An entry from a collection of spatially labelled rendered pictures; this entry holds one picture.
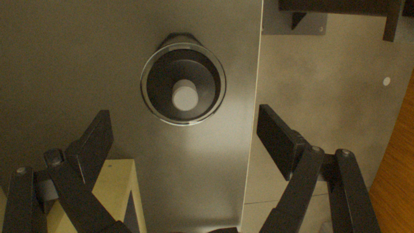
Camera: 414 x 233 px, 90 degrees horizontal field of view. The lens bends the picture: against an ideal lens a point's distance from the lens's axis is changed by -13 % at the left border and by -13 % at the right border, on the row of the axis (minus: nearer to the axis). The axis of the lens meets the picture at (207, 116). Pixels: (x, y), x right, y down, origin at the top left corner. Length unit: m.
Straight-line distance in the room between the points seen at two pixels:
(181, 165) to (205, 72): 0.39
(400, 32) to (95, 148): 0.72
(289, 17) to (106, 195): 1.39
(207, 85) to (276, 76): 1.36
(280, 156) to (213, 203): 0.56
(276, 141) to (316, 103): 1.67
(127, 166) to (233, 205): 0.34
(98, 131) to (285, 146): 0.13
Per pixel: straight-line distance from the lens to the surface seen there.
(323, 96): 1.86
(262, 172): 1.96
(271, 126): 0.19
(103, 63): 0.54
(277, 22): 1.56
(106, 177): 0.58
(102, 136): 0.19
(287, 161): 0.17
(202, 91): 0.28
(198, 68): 0.28
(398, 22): 0.75
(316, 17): 1.67
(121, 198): 0.52
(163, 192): 0.69
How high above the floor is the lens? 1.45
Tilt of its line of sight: 65 degrees down
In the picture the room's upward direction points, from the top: 164 degrees clockwise
